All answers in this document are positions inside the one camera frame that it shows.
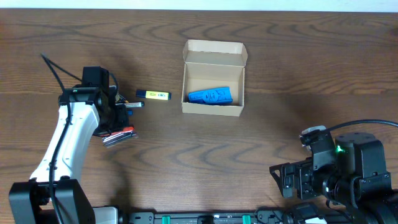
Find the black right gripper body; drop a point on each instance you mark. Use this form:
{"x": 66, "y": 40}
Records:
{"x": 311, "y": 181}

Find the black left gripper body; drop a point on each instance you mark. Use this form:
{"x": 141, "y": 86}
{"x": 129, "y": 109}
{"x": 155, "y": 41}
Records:
{"x": 117, "y": 117}

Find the red stapler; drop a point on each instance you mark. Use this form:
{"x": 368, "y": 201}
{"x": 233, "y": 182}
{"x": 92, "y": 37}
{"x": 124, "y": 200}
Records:
{"x": 119, "y": 136}

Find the yellow highlighter pen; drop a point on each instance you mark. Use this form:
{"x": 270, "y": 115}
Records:
{"x": 156, "y": 95}

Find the blue whiteboard duster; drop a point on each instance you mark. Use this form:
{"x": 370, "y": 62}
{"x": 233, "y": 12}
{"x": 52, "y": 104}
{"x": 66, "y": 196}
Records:
{"x": 214, "y": 96}

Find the brown cardboard box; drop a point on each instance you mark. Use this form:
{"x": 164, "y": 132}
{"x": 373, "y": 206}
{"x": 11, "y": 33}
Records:
{"x": 214, "y": 64}

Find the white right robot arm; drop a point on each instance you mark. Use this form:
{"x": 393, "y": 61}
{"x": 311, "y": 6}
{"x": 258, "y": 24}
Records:
{"x": 349, "y": 170}

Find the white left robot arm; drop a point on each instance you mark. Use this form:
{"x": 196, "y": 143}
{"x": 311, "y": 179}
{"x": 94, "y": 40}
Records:
{"x": 53, "y": 193}

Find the black whiteboard marker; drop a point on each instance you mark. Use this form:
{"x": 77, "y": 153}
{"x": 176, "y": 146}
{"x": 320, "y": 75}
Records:
{"x": 139, "y": 104}

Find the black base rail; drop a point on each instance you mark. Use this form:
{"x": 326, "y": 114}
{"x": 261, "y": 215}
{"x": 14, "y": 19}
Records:
{"x": 303, "y": 213}

